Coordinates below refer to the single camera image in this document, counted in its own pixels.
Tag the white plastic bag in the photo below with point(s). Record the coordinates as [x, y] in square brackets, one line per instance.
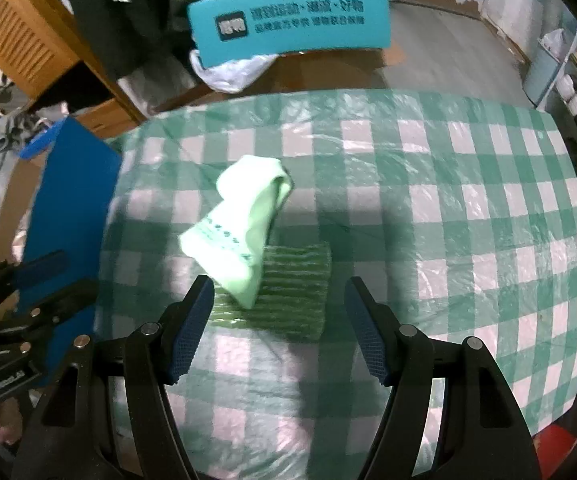
[228, 75]

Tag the light green sock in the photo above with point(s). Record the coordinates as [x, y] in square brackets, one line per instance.
[238, 240]

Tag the green striped cloth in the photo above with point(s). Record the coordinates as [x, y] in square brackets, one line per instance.
[293, 290]

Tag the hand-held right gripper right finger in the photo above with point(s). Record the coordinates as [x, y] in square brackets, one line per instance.
[368, 335]

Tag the grey clothing pile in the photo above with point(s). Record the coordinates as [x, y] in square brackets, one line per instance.
[8, 130]

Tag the black coat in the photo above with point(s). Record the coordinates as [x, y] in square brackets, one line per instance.
[118, 20]

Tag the blue cardboard box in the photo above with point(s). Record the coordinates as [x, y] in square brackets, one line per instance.
[68, 220]

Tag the red plastic object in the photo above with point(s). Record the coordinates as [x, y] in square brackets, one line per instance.
[553, 452]

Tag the wooden louvred cabinet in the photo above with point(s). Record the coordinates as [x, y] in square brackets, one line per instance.
[18, 40]

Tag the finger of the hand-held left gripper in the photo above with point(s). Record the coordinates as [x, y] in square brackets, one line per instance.
[68, 296]
[38, 267]

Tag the green checked tablecloth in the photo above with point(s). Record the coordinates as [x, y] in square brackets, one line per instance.
[443, 185]

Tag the white fabric under coat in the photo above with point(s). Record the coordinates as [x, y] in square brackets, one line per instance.
[158, 85]

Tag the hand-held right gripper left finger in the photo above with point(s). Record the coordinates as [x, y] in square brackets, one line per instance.
[191, 335]

